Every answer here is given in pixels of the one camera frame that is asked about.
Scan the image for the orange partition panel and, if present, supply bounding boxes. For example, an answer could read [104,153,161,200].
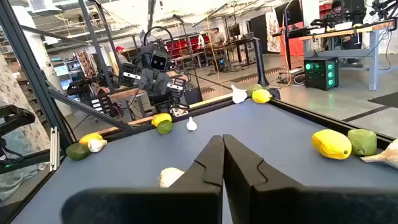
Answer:
[279,21,305,57]

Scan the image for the black pillar stand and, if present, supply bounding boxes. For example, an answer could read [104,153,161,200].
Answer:
[252,37,271,88]

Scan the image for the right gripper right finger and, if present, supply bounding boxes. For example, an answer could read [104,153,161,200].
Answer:
[222,133,398,224]

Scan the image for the black partition panel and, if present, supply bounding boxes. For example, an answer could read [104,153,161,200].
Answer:
[248,14,269,54]

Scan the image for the green lime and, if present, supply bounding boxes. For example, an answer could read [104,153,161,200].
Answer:
[65,142,92,162]
[248,83,264,97]
[347,128,378,157]
[156,119,174,136]

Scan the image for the large white garlic bulb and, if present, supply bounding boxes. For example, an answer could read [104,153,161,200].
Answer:
[230,83,249,105]

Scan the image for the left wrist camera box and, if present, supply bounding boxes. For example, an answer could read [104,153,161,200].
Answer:
[148,50,171,72]

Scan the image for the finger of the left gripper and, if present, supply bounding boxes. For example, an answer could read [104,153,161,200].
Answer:
[138,68,155,93]
[154,72,171,95]

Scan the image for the black tripod stand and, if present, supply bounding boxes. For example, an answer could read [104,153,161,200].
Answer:
[172,13,205,102]

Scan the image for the black aluminium table frame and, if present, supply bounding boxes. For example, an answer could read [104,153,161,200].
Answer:
[0,0,398,224]

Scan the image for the black computer tower green lights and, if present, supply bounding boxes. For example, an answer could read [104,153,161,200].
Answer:
[303,56,340,91]

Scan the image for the black corner clamp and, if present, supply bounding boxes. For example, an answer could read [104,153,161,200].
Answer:
[267,87,282,101]

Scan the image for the silver metal bracket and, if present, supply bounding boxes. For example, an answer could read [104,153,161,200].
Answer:
[49,126,60,172]

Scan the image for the red storage rack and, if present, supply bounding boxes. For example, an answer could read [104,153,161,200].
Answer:
[166,34,212,59]

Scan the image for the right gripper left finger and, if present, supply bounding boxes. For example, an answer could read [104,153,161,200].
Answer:
[61,134,224,224]

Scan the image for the shelf with monitors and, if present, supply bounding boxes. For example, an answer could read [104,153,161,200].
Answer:
[51,57,85,91]

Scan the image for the yellow lemon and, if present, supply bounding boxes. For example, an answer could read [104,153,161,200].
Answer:
[150,113,173,128]
[78,132,104,146]
[312,129,353,161]
[251,88,272,105]

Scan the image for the patterned hanging cloth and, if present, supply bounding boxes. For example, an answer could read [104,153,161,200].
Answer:
[74,49,99,78]

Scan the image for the patterned hanging tapestry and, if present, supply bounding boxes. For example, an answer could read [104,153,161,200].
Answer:
[264,8,282,54]

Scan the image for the black curved mount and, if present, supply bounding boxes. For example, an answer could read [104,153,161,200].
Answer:
[0,104,37,138]

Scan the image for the patterned fabric sheet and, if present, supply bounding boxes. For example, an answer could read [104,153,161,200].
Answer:
[0,52,52,203]

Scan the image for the person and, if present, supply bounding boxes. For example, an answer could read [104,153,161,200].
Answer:
[210,27,226,47]
[326,0,364,50]
[114,45,130,65]

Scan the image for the grey-legged wooden workbench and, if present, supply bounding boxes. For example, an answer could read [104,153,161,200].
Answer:
[298,19,398,91]

